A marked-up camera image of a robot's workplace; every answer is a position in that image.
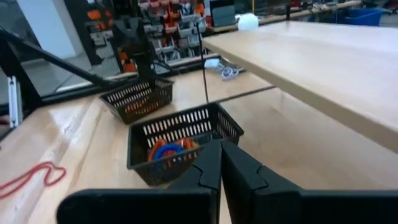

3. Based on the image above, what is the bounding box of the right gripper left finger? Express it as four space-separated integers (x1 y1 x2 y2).
55 139 222 224

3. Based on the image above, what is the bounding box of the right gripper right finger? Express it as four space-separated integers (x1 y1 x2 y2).
221 140 398 224

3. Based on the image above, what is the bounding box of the orange coil wristband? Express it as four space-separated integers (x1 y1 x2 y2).
175 138 200 150
147 139 167 162

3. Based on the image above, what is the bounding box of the blue coil wristband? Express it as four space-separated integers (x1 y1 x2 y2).
154 142 184 162

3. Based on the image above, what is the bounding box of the long red rubber band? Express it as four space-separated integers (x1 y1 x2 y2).
0 161 67 200

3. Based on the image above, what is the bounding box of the wooden desk shelf riser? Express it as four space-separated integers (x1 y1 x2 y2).
195 20 398 153

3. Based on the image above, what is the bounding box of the background work desk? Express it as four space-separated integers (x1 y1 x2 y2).
214 0 363 34

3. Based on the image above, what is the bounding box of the black plastic basket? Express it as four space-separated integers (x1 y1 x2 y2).
126 101 245 187
99 77 175 125

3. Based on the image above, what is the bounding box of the parts bin rack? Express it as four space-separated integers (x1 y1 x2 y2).
83 0 212 74

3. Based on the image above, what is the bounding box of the white bulb table lamp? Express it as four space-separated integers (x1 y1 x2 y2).
238 12 259 32

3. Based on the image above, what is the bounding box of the blue storage bin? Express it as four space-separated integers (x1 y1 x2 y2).
335 7 383 27

